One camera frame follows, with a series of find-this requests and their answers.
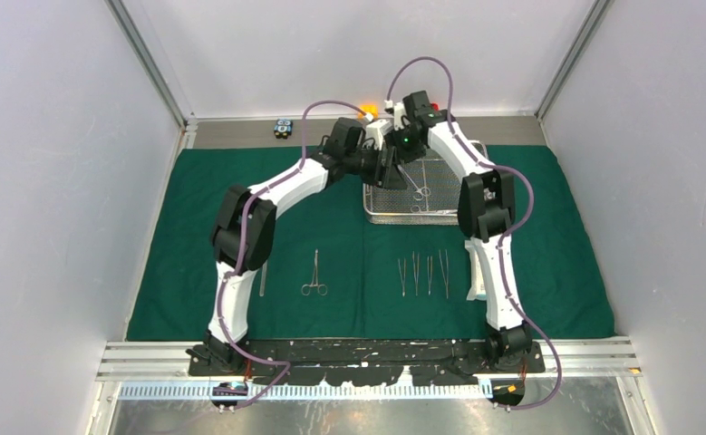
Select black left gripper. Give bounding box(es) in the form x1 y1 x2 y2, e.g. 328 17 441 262
345 143 408 190

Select steel ring-handled scissors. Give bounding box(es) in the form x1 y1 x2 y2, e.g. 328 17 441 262
403 171 431 204

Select metal mesh instrument tray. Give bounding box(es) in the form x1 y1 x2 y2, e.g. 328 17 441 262
363 150 460 226

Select steel needle holder clamp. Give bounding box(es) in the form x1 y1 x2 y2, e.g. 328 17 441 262
426 256 434 295

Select green surgical drape cloth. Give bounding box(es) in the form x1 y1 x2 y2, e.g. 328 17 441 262
126 145 614 341

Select steel surgical forceps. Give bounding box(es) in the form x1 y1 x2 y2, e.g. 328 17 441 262
397 258 408 297

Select steel ring-handled hemostat clamp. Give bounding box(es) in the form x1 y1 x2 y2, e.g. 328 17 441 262
300 249 328 296

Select long steel probe rod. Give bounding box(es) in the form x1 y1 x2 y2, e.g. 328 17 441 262
258 262 268 297

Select white sterile packet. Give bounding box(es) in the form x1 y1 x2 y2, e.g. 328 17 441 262
466 253 486 301

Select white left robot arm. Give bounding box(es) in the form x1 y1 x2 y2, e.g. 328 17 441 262
189 118 396 375

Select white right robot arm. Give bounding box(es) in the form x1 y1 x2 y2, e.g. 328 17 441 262
384 91 533 372

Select yellow toy block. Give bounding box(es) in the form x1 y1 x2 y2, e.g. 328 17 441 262
358 104 378 121

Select blue owl toy block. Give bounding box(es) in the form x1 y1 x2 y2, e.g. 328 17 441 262
274 119 294 139

